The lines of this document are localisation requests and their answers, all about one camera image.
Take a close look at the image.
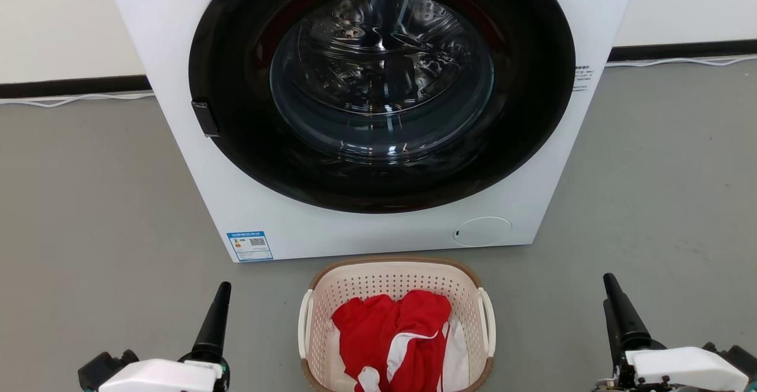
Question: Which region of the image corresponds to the round white filter cover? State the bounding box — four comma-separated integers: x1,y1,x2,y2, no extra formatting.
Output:
453,216,513,248

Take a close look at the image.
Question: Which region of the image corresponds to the white floor cable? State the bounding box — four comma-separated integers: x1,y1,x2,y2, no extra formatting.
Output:
0,91,156,108
604,54,757,68

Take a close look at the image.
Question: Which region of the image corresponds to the blue energy label sticker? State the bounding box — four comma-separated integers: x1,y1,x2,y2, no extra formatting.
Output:
227,231,274,262

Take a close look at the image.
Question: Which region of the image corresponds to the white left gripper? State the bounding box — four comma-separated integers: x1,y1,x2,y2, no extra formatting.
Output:
99,281,232,392

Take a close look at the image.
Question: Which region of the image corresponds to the cream perforated laundry basket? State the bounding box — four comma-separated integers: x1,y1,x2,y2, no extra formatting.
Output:
297,256,497,392

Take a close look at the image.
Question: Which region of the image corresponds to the white front-load washing machine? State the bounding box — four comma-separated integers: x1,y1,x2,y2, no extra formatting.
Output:
101,0,641,263

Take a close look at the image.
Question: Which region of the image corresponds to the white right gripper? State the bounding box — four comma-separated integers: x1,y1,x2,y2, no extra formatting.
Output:
603,273,750,392

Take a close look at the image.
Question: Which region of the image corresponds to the red garment with white stripes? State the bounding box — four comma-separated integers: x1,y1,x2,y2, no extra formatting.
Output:
331,290,452,392

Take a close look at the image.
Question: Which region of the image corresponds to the small text sticker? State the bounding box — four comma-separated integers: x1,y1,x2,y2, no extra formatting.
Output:
572,64,595,93

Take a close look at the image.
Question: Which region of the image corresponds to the black washer door handle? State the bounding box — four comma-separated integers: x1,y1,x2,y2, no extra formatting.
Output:
191,101,220,138

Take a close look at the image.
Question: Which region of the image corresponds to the black round washer door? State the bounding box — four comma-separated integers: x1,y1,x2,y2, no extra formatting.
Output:
188,0,577,215

